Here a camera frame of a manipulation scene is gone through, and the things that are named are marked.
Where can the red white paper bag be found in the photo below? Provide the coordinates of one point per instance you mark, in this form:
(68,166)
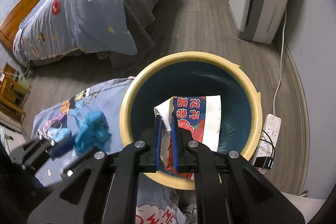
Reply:
(201,115)

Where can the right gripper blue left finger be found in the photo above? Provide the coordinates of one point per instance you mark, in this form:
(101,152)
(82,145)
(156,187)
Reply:
(158,136)

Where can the light blue mask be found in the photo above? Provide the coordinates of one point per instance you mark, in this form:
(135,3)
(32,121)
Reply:
(57,135)

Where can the blue glove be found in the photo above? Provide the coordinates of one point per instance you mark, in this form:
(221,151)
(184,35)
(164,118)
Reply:
(93,131)

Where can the wooden stool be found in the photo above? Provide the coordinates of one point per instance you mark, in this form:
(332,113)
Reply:
(12,96)

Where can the white power strip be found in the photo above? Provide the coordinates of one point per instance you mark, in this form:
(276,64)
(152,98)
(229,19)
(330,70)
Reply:
(265,154)

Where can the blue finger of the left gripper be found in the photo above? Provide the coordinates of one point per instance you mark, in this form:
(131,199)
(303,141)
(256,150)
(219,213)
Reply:
(58,149)

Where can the yellow teal trash bin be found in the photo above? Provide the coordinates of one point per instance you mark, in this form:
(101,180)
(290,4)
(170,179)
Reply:
(190,74)

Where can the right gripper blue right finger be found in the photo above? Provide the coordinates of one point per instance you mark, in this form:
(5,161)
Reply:
(175,142)

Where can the blue cartoon cushion cover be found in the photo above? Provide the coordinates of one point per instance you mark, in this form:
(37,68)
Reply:
(155,203)

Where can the blue cartoon bed duvet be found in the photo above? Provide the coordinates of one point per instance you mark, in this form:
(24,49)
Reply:
(56,28)

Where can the pink snack wrapper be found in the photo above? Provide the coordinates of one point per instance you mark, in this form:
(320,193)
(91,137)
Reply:
(55,123)

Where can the wooden bed headboard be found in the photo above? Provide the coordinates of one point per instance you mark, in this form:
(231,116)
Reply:
(10,25)

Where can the small green white bin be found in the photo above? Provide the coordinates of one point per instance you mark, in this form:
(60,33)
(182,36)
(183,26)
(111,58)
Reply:
(22,80)

